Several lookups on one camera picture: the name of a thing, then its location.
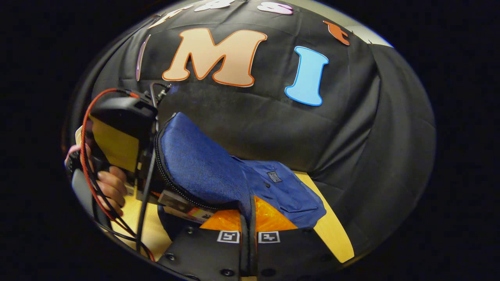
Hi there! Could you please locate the black cable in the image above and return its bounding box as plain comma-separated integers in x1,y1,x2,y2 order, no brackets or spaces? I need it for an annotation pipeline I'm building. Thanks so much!
135,82,172,254

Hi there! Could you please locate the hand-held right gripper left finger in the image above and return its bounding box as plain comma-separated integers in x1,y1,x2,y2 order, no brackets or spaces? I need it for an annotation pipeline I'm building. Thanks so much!
156,209,245,281

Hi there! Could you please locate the red cable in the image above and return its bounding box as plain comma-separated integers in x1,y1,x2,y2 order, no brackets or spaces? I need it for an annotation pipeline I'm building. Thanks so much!
79,88,157,262

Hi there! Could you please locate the blue schoolbag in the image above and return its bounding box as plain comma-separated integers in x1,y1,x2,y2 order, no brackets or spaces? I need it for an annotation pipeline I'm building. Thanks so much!
154,112,327,274

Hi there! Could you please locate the black cover book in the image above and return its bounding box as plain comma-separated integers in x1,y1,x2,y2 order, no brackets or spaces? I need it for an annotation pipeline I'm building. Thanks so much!
157,189,215,224

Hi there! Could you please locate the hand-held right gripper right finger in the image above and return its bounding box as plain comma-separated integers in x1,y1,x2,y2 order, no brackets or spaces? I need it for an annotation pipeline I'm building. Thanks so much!
253,195,346,281

